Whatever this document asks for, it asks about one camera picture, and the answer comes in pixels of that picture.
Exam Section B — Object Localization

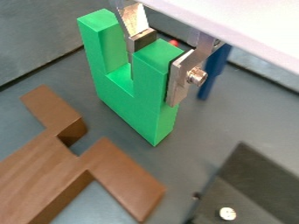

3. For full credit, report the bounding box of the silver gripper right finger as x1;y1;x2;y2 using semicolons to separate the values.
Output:
165;28;224;107

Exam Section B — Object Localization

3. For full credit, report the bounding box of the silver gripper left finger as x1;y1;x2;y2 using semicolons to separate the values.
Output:
107;0;157;56

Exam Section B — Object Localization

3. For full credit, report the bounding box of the green U-shaped block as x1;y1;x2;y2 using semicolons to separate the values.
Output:
77;9;182;145

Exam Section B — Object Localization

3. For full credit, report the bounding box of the blue cylindrical peg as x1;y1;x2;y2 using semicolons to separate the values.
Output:
197;44;230;100

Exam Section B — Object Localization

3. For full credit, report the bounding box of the dark grey rectangular block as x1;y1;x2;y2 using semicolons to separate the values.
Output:
184;143;299;224

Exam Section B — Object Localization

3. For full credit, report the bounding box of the brown cross-shaped block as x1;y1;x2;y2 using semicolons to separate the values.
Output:
0;85;164;224

